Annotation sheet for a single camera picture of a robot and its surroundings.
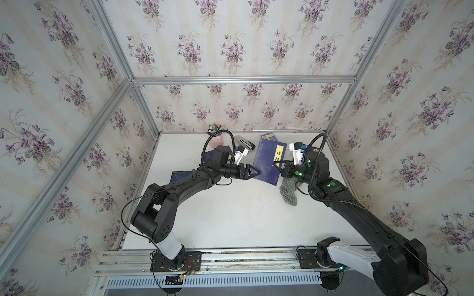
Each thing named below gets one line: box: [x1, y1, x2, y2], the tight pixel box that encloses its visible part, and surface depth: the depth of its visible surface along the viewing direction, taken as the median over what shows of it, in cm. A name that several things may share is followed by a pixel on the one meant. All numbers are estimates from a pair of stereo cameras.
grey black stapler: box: [234, 135, 256, 150], surface depth 116 cm
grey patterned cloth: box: [279, 177, 298, 206], surface depth 92 cm
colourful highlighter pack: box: [260, 131, 279, 142], surface depth 121 cm
